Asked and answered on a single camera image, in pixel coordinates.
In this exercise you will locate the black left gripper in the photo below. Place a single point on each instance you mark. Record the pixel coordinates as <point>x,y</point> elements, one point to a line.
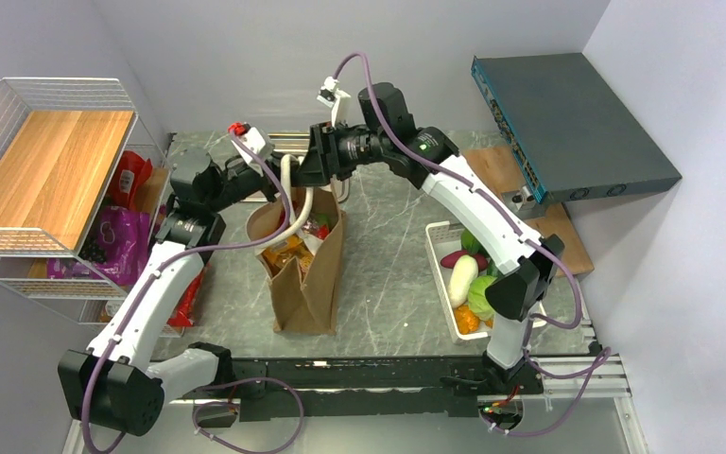
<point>267,183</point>

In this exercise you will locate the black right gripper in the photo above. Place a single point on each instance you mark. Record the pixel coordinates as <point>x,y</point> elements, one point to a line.
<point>324,158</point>

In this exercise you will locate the red candy bag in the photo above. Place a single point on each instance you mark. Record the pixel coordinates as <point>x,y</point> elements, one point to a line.
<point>316,225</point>

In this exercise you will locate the orange snack bag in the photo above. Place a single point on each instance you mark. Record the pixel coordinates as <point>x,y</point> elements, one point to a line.
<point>276,256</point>

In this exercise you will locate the burlap grocery bag pink print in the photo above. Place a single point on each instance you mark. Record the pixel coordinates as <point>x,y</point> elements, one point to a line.
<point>302,303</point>

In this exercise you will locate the white perforated plastic basket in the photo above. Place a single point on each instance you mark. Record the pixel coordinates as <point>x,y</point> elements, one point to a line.
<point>442,238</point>

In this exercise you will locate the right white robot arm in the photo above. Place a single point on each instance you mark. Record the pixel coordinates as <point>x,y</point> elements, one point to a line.
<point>432,163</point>

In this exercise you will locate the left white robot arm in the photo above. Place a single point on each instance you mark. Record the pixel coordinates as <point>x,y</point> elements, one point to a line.
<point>113,383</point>

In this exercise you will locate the small red snack bag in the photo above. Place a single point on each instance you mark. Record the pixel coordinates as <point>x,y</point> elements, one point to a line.
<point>131,173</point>

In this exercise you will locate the purple snack bag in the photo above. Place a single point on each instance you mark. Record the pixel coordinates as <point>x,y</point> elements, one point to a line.
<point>115,249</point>

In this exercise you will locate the silver metal tray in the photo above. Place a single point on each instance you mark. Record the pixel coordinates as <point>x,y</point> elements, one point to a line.
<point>296,143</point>

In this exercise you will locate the colourful snack pack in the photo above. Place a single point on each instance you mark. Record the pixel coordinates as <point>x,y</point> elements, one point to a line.
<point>183,315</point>

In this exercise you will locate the magenta sweet potato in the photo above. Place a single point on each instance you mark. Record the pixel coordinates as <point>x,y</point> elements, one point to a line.
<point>450,260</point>

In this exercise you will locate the green leafy vegetable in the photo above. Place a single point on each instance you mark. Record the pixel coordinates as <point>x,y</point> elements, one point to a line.
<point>469,243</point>

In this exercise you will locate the wooden board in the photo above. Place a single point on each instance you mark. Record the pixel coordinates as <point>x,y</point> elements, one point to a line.
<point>497,168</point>

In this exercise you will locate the white eggplant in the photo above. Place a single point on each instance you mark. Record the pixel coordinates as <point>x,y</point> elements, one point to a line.
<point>462,275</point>

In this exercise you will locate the green cabbage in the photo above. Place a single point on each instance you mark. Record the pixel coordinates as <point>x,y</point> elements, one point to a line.
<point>477,300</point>

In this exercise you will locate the orange ginger root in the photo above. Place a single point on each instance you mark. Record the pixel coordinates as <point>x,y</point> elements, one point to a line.
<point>467,322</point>

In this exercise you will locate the white wire shelf rack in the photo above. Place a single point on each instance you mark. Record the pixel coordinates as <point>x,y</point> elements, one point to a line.
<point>60,143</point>

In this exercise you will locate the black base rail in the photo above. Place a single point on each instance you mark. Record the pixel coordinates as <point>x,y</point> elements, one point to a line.
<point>457,386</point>

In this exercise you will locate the blue grey network switch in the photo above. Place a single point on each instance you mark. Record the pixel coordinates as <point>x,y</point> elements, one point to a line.
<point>571,136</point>

